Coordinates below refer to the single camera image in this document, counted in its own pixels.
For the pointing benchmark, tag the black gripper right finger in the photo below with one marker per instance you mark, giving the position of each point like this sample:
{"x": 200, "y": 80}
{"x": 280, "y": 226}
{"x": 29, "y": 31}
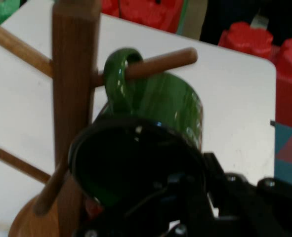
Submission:
{"x": 254, "y": 209}

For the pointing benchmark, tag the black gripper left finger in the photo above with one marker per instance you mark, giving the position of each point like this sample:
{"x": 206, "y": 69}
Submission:
{"x": 175, "y": 202}

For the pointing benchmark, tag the green enamel mug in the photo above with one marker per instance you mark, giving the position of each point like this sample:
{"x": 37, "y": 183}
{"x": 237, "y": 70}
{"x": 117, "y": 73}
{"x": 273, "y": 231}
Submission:
{"x": 170, "y": 98}

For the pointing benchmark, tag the teal foam block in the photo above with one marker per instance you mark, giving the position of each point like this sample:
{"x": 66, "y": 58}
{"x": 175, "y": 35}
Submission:
{"x": 289, "y": 170}

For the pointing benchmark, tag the red foam block flower studs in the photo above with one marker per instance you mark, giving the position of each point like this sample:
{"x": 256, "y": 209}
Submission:
{"x": 291, "y": 81}

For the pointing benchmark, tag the brown wooden mug tree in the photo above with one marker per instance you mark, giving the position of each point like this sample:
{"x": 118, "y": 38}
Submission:
{"x": 71, "y": 74}

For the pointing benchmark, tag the green foam block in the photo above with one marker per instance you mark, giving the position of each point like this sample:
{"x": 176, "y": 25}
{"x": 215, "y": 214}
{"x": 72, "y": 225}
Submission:
{"x": 5, "y": 10}

